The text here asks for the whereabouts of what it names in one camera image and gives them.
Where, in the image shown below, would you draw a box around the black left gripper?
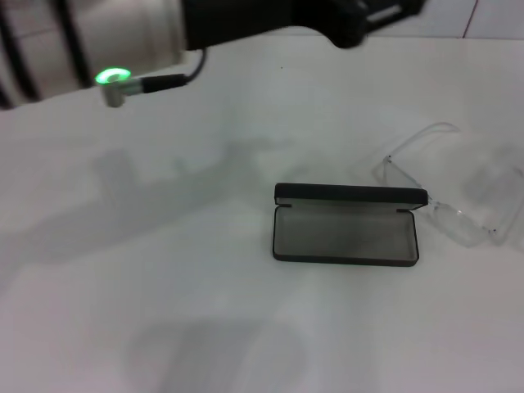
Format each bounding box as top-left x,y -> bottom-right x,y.
183,0 -> 427,51

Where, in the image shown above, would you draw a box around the black glasses case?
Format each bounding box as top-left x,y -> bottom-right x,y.
270,182 -> 430,270

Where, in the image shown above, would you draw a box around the clear white glasses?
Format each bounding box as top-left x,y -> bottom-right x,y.
370,120 -> 524,250

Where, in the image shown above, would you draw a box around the black cable with metal plug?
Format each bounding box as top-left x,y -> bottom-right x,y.
100,49 -> 209,109

